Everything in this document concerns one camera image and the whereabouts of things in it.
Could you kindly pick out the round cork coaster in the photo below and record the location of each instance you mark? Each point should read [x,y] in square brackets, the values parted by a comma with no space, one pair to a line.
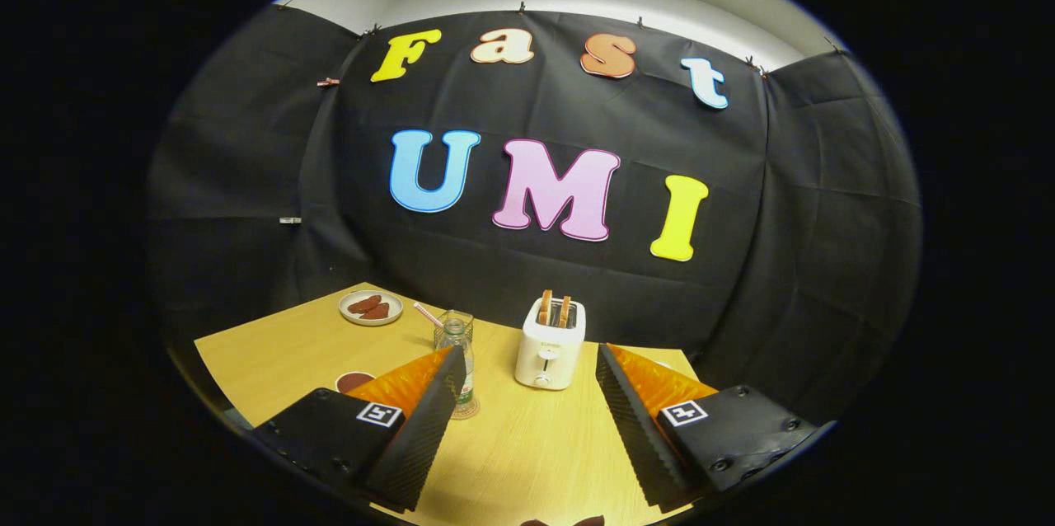
[475,411]

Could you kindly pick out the white toaster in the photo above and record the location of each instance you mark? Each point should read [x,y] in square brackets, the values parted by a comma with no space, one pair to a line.
[548,357]

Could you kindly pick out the black backdrop cloth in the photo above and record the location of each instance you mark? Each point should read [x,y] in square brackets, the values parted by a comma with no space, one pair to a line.
[536,279]

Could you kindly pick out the clear plastic bottle green label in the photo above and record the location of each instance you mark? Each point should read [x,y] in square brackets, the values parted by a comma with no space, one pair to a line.
[468,378]

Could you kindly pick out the brown food piece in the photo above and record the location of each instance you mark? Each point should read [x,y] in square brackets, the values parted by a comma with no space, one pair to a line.
[377,312]
[364,304]

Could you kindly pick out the small white plate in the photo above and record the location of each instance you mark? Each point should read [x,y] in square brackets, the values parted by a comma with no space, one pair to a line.
[353,317]

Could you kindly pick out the toast slice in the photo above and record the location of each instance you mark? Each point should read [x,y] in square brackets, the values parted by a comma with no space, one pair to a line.
[565,312]
[546,307]

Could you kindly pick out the wooden table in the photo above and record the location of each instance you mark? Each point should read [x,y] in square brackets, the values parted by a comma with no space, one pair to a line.
[527,443]

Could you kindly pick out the clear drinking glass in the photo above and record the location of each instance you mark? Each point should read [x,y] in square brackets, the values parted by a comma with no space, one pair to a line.
[466,321]

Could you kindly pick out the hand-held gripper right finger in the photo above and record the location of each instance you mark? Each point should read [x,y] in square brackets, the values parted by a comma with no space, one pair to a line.
[639,435]

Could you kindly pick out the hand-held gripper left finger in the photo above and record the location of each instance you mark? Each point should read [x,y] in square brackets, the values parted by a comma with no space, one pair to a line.
[416,443]

